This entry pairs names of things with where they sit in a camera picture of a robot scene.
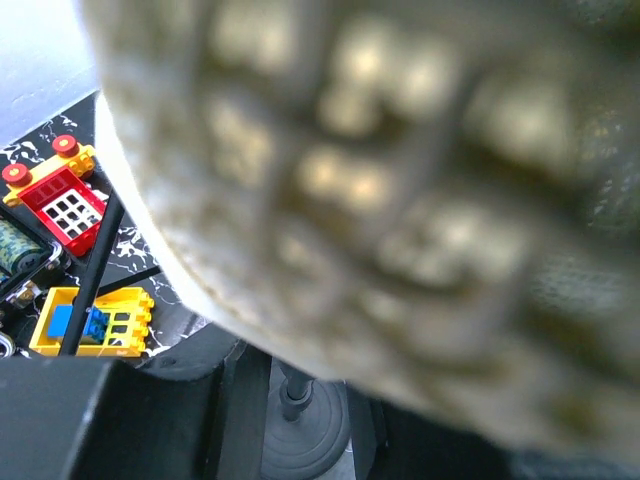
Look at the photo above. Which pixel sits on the red yellow toy block house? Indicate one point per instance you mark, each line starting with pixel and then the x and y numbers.
pixel 55 192

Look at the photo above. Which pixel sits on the black poker chip case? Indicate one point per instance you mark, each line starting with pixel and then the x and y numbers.
pixel 31 263

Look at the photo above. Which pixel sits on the black music stand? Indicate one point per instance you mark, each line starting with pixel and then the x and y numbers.
pixel 90 287

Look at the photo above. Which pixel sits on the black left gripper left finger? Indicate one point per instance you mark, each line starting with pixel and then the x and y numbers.
pixel 194 411

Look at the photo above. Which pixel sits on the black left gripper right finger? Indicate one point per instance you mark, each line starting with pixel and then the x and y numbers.
pixel 393 443

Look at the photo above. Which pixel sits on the black microphone stand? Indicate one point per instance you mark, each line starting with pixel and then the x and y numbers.
pixel 307 426

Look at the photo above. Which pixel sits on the yellow blue block toy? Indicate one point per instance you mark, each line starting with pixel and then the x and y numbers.
pixel 117 325

